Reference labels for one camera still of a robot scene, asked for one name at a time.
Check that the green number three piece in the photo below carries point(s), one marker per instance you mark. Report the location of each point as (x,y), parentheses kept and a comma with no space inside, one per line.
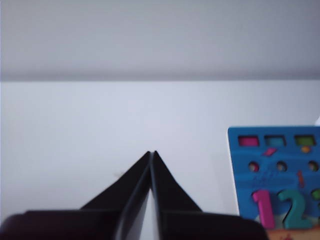
(317,194)

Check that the teal number two piece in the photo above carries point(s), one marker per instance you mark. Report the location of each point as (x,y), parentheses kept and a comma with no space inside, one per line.
(295,212)

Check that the pink number one piece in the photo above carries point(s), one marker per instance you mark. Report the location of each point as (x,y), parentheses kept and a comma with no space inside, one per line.
(263,210)

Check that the wooden number shape puzzle board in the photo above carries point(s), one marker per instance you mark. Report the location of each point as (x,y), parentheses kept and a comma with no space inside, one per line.
(270,175)

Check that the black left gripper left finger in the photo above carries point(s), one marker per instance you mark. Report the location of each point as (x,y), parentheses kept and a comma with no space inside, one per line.
(130,190)

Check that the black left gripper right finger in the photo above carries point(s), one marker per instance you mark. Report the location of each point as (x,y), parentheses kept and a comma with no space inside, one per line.
(167,190)

